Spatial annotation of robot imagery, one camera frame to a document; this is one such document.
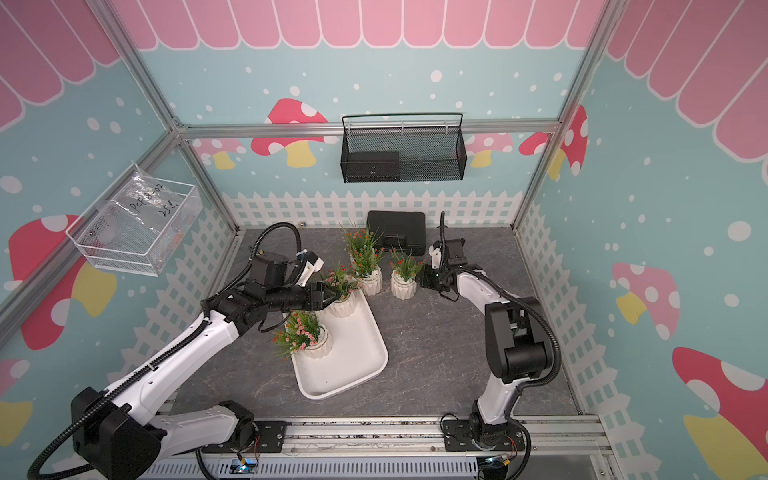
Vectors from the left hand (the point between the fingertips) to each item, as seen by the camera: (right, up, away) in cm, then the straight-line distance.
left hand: (334, 299), depth 76 cm
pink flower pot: (0, +3, +11) cm, 11 cm away
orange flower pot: (+18, +3, +21) cm, 28 cm away
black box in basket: (+9, +38, +12) cm, 40 cm away
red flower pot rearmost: (+4, +14, +22) cm, 27 cm away
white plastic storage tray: (+5, -17, +13) cm, 22 cm away
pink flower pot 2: (-8, -8, 0) cm, 12 cm away
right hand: (+24, +4, +19) cm, 31 cm away
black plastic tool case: (+15, +21, +38) cm, 46 cm away
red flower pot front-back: (+8, +4, +22) cm, 24 cm away
